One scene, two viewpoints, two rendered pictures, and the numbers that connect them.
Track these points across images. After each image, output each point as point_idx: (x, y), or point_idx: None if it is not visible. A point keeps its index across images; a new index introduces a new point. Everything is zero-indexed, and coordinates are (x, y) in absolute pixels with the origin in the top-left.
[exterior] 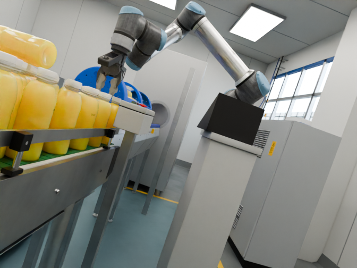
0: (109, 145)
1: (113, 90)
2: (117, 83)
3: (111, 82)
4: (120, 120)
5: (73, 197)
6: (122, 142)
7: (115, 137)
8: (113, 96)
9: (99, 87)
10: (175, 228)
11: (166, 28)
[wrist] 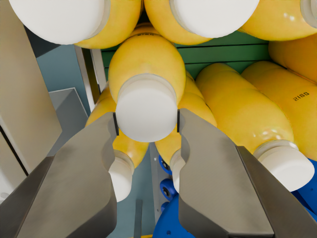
0: (105, 81)
1: (75, 136)
2: (30, 189)
3: (94, 180)
4: None
5: None
6: (23, 24)
7: (158, 194)
8: (114, 175)
9: (188, 124)
10: (54, 143)
11: None
